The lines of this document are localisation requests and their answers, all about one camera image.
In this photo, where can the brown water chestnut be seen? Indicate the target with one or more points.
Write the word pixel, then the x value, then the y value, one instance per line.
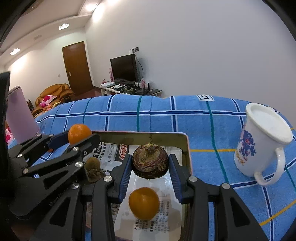
pixel 150 161

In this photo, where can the orange leather sofa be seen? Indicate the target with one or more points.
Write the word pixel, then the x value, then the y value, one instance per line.
pixel 63 92

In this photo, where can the pink floral cushion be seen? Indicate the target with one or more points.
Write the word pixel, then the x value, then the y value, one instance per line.
pixel 47 100

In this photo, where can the dried brown fruit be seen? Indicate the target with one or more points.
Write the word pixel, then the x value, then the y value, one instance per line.
pixel 94 173

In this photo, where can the large orange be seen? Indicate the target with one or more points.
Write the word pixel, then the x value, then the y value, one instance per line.
pixel 78 132

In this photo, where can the white tv stand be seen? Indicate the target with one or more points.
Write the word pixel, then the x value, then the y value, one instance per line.
pixel 133 88

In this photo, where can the blue plaid tablecloth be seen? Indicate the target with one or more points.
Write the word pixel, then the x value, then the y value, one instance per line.
pixel 213 129

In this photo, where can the brown wooden door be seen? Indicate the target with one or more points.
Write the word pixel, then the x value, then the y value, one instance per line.
pixel 77 69

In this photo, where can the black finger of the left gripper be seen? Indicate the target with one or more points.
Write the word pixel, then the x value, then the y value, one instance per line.
pixel 34 148
pixel 61 168

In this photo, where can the printed paper liner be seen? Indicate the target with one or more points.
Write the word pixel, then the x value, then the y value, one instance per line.
pixel 166 224

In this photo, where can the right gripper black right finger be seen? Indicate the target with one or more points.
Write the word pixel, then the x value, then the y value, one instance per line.
pixel 232 219

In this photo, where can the black television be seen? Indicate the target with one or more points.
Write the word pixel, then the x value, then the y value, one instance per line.
pixel 124 68

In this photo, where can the pink metal tin box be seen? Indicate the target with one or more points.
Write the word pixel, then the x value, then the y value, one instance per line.
pixel 177 143

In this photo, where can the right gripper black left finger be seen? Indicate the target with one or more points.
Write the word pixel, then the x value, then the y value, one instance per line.
pixel 67 218

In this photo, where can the pink cylindrical container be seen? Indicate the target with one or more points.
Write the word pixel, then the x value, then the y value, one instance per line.
pixel 19 117

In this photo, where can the white love sole label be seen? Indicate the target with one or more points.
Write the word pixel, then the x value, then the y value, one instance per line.
pixel 205 97

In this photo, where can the white mug blue print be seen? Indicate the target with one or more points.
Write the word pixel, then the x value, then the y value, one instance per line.
pixel 260 149

